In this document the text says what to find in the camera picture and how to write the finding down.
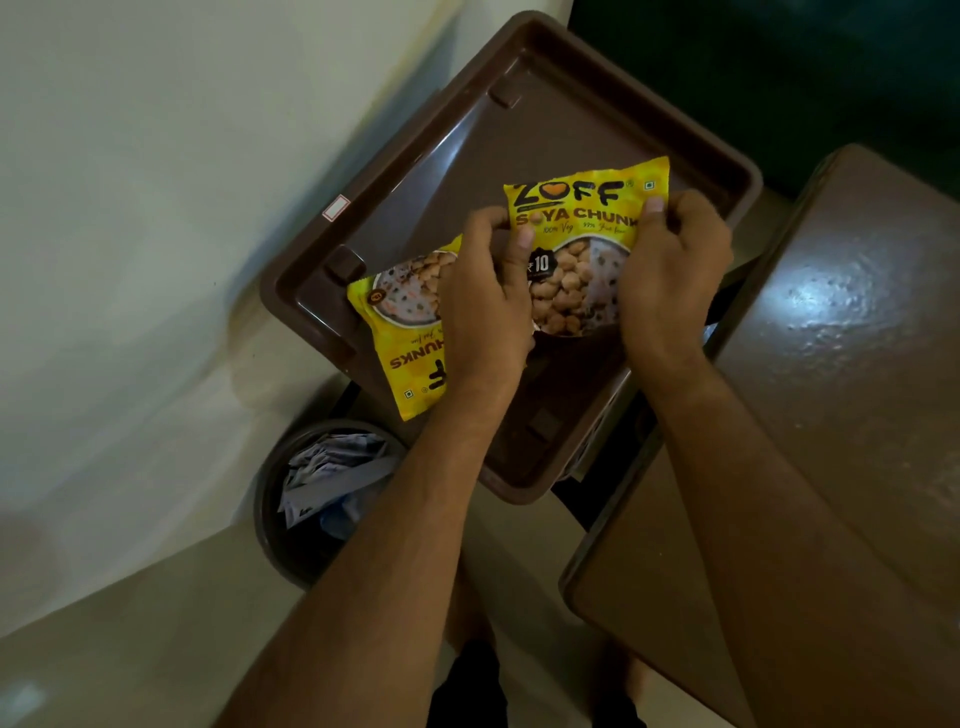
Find yellow snack packet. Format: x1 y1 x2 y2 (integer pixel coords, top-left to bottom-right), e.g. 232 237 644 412
502 156 672 339
345 234 468 423

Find crumpled white wrappers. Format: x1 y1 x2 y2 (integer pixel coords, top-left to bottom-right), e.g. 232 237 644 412
276 432 400 543

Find person's right hand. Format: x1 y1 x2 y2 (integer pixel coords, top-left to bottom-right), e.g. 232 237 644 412
615 189 735 378

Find person's left hand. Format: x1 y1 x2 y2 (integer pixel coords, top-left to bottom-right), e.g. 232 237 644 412
437 206 537 397

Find brown plastic table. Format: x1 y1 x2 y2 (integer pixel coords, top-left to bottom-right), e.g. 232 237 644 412
558 144 960 728

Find person's right forearm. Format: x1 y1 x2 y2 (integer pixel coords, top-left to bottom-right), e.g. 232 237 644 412
636 358 960 728

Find black shorts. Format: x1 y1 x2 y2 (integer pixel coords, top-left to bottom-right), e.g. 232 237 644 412
426 637 648 728

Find dark round waste bin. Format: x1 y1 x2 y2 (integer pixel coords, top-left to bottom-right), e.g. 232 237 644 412
252 419 411 591

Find brown plastic tray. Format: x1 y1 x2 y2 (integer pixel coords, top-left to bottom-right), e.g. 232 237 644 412
258 10 765 506

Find person's left forearm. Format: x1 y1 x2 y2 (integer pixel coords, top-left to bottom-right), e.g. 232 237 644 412
213 378 528 728

